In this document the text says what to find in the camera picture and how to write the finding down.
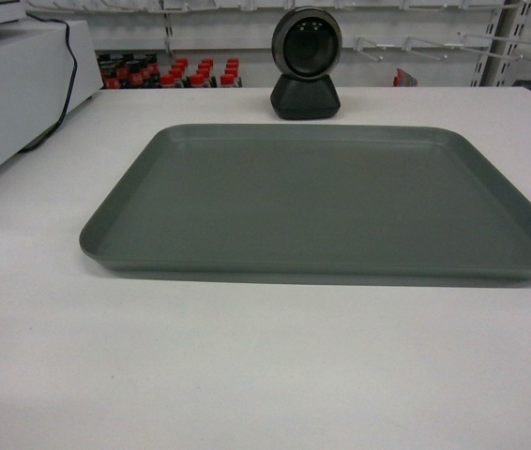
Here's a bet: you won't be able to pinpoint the red snack bag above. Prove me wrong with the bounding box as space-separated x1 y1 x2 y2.
392 68 418 87

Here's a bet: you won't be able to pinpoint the white slotted shelf upright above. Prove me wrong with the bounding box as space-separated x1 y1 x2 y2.
470 1 531 87

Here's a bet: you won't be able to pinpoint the red cap bottles row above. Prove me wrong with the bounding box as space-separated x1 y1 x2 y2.
96 52 243 90

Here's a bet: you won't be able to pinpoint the white wire display hooks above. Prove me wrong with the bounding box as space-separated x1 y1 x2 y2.
343 33 531 62

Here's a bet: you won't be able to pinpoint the grey rectangular serving tray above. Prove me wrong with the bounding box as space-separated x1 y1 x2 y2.
79 124 531 279

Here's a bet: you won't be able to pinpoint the white cash register drawer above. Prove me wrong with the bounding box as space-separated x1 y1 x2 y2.
0 1 102 165

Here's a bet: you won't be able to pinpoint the black register power cable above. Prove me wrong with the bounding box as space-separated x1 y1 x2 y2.
20 11 79 154

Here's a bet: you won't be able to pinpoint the black round barcode scanner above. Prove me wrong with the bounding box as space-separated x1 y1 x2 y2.
270 7 342 120

